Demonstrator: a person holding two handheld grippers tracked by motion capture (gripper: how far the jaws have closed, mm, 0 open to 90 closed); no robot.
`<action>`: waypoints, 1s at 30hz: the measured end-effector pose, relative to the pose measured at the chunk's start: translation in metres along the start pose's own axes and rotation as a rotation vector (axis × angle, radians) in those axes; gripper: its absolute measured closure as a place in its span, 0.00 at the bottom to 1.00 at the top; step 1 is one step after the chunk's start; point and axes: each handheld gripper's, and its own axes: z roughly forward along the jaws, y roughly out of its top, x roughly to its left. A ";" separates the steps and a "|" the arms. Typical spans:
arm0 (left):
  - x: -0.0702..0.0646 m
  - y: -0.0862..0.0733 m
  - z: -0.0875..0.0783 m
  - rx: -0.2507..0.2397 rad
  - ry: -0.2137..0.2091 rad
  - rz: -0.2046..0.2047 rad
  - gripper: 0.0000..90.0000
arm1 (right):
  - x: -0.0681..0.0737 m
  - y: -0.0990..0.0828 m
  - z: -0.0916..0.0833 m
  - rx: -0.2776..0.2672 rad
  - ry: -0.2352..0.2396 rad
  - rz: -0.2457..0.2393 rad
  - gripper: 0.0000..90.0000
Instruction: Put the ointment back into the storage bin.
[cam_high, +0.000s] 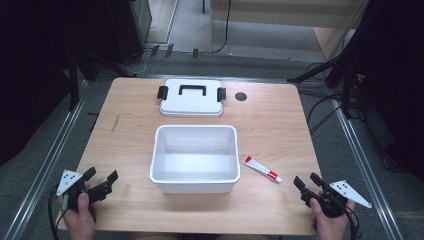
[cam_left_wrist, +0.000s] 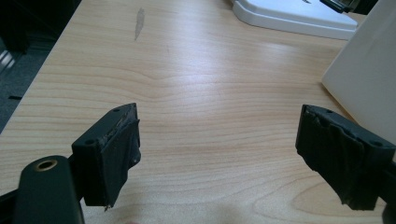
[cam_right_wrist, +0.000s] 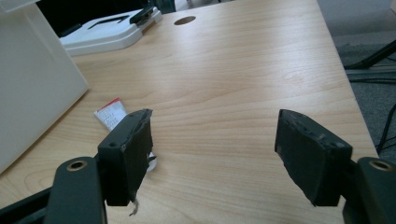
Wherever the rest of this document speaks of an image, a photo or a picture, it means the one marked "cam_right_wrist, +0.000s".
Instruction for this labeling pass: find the white plastic device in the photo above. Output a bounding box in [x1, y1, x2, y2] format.
[59, 7, 163, 58]

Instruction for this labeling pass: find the white box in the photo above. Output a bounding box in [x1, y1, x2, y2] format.
[0, 0, 90, 175]

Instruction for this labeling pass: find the black metal stand leg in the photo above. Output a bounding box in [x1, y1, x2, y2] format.
[344, 39, 396, 71]

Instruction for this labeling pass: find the black cable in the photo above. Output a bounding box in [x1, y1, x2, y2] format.
[375, 103, 396, 155]

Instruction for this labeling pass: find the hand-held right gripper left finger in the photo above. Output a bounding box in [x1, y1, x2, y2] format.
[97, 108, 154, 207]

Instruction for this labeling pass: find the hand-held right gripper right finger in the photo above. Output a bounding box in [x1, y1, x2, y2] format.
[274, 108, 354, 207]

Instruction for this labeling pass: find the white paper packet red edge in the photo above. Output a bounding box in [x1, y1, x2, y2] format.
[93, 97, 158, 173]

